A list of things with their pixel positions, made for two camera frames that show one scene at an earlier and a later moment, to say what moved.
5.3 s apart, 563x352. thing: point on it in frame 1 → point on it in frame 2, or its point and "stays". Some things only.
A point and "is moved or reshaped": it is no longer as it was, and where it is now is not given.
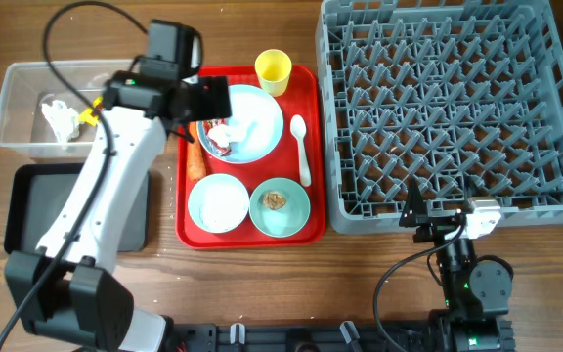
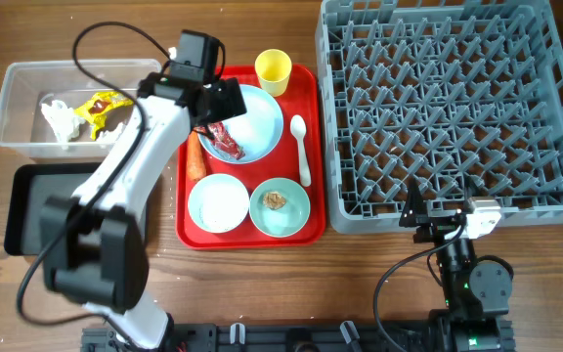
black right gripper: (414, 215) stays
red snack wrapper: (221, 151) is moved or reshaped
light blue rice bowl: (218, 203) stays
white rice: (223, 208) stays
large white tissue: (64, 120) stays
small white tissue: (223, 134) is moved or reshaped
